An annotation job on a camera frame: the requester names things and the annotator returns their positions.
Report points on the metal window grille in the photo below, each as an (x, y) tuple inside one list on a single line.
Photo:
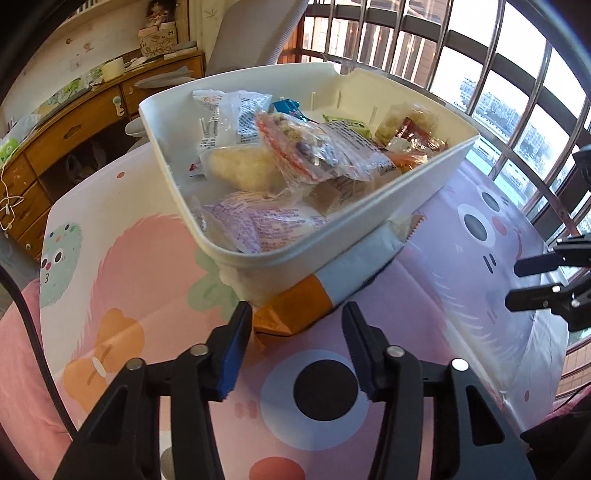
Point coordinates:
[(461, 55)]

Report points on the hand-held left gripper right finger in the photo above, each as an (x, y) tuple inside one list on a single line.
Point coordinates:
[(362, 355)]

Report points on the drawn-on cardboard box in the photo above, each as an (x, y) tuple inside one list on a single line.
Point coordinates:
[(159, 41)]

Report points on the pink blanket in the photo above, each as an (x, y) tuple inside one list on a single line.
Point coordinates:
[(23, 369)]

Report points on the wooden desk with drawers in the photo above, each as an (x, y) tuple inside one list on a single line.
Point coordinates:
[(69, 124)]

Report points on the grey bread packet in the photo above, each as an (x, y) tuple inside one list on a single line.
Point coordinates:
[(364, 157)]

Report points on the green tissue pack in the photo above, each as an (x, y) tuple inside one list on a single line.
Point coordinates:
[(8, 150)]

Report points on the clear mixed nuts packet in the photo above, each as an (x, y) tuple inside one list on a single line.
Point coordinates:
[(300, 147)]

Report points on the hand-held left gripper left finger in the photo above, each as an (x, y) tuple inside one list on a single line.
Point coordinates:
[(233, 355)]

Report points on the printed white bun packet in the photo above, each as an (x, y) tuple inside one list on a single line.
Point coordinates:
[(268, 221)]

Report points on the white snack packet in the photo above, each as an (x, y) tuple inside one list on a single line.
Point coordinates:
[(240, 120)]

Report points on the grey bag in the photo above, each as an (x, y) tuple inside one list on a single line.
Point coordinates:
[(87, 159)]

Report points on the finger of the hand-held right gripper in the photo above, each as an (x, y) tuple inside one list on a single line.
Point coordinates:
[(545, 263), (540, 297)]

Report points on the orange and blue snack packet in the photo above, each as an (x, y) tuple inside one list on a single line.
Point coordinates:
[(332, 277)]

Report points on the white plastic storage bin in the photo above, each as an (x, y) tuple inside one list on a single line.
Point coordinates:
[(415, 184)]

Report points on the grey office chair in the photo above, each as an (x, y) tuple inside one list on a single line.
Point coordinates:
[(249, 32)]

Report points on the small doll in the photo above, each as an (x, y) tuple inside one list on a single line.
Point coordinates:
[(161, 14)]

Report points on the round pale cookie packet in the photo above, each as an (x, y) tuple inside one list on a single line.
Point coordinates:
[(240, 166)]

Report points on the small blue snack packet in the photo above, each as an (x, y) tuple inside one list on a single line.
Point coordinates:
[(286, 107)]

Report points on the small green snack packet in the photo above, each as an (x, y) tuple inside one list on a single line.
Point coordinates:
[(346, 123)]

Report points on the brown snack packet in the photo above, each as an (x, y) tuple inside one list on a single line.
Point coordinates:
[(413, 131)]

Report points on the cream cup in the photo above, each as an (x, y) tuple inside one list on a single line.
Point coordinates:
[(112, 70)]

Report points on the cartoon printed table cover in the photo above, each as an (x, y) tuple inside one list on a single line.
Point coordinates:
[(152, 258)]

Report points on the pale rice cracker packet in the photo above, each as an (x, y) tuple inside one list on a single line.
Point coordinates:
[(392, 122)]

